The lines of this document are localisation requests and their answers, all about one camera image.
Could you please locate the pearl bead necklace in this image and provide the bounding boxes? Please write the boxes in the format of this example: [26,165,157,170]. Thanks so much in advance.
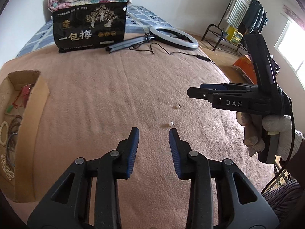
[0,154,16,181]

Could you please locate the blue bangle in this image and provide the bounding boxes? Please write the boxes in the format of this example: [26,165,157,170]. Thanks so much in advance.
[6,132,18,168]

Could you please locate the brown wooden bead mala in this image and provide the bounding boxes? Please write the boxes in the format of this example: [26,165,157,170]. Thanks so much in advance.
[5,115,23,153]

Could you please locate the cream bead bracelet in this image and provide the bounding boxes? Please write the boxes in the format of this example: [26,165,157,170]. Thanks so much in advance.
[0,120,9,146]

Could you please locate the green jade pendant red cord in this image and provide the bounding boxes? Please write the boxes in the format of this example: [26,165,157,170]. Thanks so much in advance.
[6,93,32,113]

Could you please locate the red ornament charm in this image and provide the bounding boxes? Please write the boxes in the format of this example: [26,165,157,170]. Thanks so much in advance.
[21,84,34,108]

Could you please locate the right hand white glove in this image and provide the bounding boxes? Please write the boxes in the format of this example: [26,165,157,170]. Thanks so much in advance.
[236,112,304,162]

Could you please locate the orange gift box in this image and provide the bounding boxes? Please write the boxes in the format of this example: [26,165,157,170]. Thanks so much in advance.
[232,54,257,85]

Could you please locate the black clothes rack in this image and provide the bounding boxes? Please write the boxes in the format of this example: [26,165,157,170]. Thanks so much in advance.
[201,0,267,53]

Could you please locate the yellow green box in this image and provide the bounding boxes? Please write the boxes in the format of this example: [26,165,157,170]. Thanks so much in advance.
[226,26,243,44]

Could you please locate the window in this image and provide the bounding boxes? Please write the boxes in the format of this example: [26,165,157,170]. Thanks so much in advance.
[273,3,305,89]

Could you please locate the dark hanging clothes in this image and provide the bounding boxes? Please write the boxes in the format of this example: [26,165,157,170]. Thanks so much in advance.
[241,0,268,34]

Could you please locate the black folded tripod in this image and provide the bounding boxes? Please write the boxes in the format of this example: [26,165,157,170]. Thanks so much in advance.
[105,34,155,53]

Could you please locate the striped hanging cloth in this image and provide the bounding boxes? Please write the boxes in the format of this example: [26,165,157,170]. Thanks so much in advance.
[223,0,252,28]

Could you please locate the pink fleece blanket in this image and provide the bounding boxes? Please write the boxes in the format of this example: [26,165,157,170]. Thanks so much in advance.
[1,46,273,228]

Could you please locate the black snack bag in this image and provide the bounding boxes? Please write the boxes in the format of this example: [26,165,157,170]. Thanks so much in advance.
[52,0,128,54]

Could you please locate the brown cardboard box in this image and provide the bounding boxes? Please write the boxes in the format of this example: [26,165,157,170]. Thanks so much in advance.
[1,70,50,203]

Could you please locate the black ring light cable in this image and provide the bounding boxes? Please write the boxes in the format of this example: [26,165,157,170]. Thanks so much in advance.
[128,41,216,65]

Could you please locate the white ring light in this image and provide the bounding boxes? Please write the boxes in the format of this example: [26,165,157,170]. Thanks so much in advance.
[149,25,199,51]

